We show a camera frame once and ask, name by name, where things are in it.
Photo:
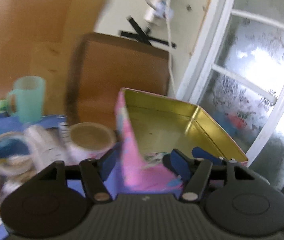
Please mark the blue patterned tablecloth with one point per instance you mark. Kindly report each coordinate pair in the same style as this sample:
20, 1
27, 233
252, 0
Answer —
57, 125

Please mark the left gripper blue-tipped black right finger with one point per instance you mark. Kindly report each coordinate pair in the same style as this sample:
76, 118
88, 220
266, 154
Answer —
194, 174

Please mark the brown woven tray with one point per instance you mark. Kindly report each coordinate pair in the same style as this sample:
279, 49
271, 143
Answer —
101, 66

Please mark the pink macaron biscuit tin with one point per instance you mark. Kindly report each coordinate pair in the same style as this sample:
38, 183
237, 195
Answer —
150, 123

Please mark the teal plastic mug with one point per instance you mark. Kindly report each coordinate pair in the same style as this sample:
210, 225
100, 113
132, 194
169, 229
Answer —
27, 98

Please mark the small paper-labelled tin can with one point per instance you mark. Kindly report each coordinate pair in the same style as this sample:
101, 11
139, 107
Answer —
90, 140

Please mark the white framed frosted window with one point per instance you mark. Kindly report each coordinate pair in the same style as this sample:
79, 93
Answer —
236, 71

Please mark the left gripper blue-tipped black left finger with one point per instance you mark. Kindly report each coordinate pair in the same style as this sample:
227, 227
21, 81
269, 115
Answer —
94, 172

